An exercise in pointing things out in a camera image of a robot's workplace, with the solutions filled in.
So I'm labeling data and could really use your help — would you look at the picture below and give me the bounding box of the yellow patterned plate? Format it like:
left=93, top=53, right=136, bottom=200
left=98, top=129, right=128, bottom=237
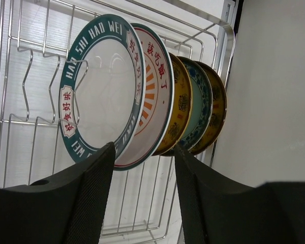
left=153, top=53, right=193, bottom=156

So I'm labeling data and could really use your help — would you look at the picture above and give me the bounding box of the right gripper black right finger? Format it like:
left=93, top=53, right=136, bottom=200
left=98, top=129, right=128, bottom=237
left=175, top=147, right=305, bottom=243

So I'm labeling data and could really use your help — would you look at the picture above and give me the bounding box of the green rimmed white plate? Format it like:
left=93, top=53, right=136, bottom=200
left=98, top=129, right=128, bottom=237
left=58, top=14, right=146, bottom=163

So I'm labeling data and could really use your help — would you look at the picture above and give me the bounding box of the yellow brown rear plate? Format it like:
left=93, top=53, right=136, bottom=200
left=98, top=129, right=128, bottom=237
left=190, top=61, right=227, bottom=155

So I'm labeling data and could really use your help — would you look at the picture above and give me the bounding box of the teal blue patterned plate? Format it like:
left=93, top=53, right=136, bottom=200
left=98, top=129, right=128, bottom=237
left=178, top=56, right=213, bottom=150

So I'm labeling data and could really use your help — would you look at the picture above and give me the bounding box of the silver wire dish rack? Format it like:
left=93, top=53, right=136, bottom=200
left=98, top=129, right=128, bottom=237
left=0, top=1, right=238, bottom=243

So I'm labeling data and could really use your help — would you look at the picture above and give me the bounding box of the white plate orange sunburst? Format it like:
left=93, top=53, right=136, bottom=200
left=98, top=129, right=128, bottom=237
left=114, top=23, right=174, bottom=171

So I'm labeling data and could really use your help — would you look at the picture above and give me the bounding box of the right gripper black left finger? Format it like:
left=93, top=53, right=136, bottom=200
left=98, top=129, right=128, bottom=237
left=0, top=142, right=115, bottom=243

